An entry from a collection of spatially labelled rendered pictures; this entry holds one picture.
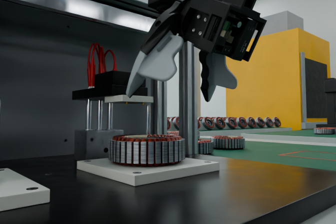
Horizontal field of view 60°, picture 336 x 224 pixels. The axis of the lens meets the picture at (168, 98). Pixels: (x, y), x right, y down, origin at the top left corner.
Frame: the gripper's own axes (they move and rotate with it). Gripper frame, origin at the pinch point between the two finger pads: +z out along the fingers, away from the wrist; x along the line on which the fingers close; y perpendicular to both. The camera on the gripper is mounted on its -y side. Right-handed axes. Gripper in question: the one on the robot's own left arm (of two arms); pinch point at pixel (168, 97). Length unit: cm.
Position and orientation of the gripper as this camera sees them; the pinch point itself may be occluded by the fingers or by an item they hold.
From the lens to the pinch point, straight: 40.4
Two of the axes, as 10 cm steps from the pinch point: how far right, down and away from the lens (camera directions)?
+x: 7.5, 0.5, 6.6
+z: -3.3, 8.9, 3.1
